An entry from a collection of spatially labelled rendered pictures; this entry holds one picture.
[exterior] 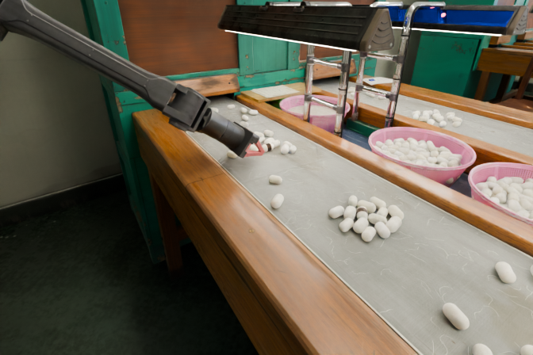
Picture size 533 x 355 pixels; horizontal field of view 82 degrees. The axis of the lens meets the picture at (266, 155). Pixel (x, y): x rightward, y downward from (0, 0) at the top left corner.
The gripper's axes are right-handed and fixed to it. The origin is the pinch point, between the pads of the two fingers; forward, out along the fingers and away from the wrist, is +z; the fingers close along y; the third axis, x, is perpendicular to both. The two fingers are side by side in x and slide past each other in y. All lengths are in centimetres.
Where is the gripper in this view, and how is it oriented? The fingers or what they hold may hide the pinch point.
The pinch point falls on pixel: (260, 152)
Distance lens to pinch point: 81.4
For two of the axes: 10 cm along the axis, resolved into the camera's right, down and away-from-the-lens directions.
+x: -5.4, 8.4, 0.5
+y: -5.4, -3.8, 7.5
